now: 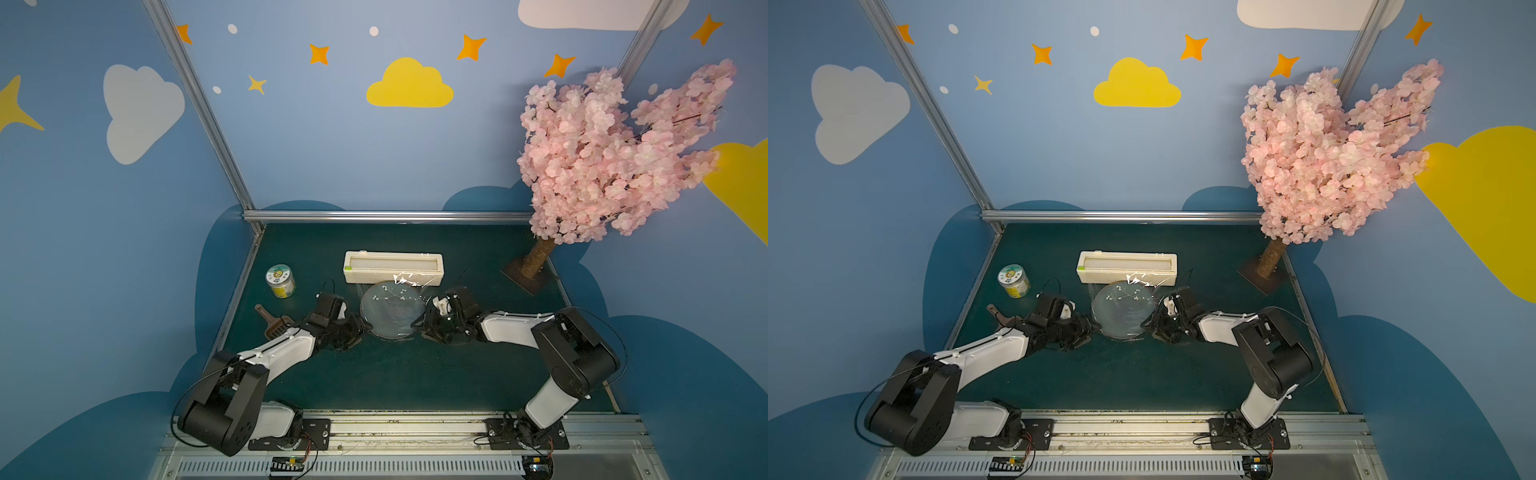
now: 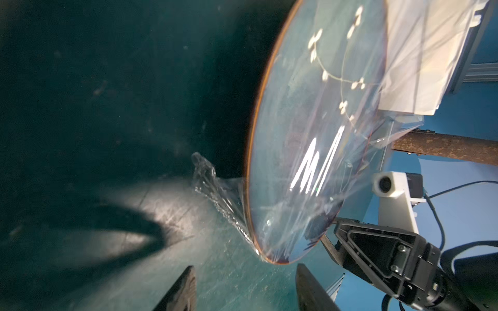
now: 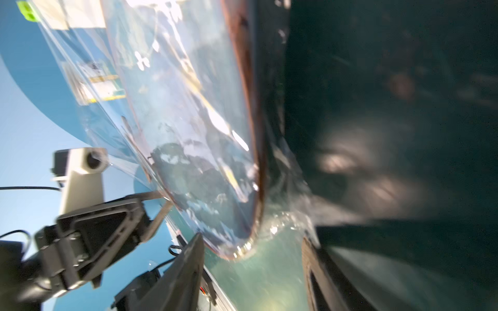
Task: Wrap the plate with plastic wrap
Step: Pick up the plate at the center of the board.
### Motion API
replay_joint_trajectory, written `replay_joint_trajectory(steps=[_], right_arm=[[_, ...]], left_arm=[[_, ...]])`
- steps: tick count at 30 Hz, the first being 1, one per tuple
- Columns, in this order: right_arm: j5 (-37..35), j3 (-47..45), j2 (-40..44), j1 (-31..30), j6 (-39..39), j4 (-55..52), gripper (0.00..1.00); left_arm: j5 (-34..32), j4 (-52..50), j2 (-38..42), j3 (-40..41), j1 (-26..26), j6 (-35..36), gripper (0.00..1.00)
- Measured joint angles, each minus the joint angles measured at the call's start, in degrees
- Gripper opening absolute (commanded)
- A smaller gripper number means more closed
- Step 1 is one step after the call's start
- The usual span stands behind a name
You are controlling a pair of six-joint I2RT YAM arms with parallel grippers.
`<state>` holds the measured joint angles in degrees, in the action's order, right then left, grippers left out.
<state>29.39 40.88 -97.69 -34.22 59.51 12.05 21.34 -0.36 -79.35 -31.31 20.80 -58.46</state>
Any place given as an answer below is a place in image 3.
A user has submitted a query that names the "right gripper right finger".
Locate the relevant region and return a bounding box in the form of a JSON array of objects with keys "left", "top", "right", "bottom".
[{"left": 302, "top": 237, "right": 374, "bottom": 311}]

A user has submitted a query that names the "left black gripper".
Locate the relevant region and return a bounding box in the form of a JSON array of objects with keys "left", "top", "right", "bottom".
[{"left": 1, "top": 192, "right": 172, "bottom": 303}]

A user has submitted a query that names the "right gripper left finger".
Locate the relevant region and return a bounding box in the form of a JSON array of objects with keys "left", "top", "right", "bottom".
[{"left": 136, "top": 233, "right": 204, "bottom": 311}]

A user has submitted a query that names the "white plastic wrap dispenser box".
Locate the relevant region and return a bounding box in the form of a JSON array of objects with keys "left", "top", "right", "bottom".
[{"left": 16, "top": 1, "right": 126, "bottom": 106}]

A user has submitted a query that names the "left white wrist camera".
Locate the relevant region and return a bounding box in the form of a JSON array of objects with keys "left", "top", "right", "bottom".
[{"left": 52, "top": 147, "right": 108, "bottom": 215}]

